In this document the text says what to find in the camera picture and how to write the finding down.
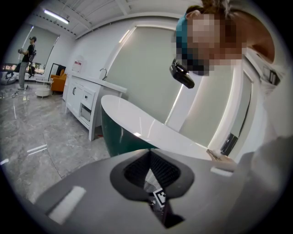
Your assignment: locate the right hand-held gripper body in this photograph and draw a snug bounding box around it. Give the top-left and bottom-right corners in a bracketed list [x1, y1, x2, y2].
[152, 188, 167, 207]

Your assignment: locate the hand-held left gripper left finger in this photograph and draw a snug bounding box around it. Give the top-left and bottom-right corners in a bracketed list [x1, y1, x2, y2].
[34, 149, 167, 234]

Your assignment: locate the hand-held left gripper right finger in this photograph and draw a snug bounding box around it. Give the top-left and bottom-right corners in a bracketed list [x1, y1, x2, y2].
[150, 149, 243, 234]

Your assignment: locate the white laundry basket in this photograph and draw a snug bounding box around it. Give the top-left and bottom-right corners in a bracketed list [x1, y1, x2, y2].
[143, 169, 161, 194]

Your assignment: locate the chrome tub filler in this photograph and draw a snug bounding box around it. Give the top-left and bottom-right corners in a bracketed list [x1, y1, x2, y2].
[220, 133, 239, 156]

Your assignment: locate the white bathtub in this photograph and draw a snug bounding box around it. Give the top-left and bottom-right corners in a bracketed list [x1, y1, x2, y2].
[100, 95, 218, 162]

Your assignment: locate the grey roller blind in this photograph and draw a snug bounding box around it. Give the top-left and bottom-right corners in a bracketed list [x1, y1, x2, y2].
[4, 24, 60, 69]
[230, 72, 252, 138]
[178, 75, 234, 148]
[106, 26, 184, 125]

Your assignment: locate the white vanity cabinet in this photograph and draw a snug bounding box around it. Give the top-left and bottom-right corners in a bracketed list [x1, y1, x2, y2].
[62, 70, 128, 142]

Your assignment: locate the cream sweatshirt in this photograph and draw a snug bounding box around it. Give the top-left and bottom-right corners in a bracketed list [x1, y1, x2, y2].
[240, 49, 289, 149]

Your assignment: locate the round white side table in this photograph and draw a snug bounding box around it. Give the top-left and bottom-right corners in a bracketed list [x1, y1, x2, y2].
[35, 86, 51, 99]

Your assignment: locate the orange armchair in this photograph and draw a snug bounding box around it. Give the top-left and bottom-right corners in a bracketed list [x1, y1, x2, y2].
[49, 69, 68, 96]

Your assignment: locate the round glass side table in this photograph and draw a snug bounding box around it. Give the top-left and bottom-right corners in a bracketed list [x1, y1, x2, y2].
[35, 77, 54, 89]

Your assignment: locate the white arched sign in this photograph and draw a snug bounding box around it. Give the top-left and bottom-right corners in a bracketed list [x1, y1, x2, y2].
[72, 54, 86, 73]

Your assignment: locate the grey beanbag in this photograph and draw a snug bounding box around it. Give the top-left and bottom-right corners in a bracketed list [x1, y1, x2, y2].
[0, 71, 18, 85]

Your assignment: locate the person's head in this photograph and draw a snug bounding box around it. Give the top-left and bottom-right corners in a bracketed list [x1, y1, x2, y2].
[185, 0, 275, 77]

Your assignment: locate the ceiling tube light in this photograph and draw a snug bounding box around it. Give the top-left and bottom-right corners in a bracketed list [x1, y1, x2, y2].
[43, 9, 70, 25]

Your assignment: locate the black head camera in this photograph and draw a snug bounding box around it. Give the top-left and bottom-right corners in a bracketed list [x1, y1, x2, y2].
[169, 58, 195, 89]

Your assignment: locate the grey strap buckle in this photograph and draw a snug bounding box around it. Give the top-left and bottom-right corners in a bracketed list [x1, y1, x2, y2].
[263, 66, 281, 86]

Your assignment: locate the black rectangular frame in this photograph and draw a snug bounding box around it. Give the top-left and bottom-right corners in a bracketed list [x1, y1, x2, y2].
[49, 63, 67, 77]

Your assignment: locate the teal head strap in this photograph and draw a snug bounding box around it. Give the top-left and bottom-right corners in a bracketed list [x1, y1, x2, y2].
[175, 12, 206, 76]

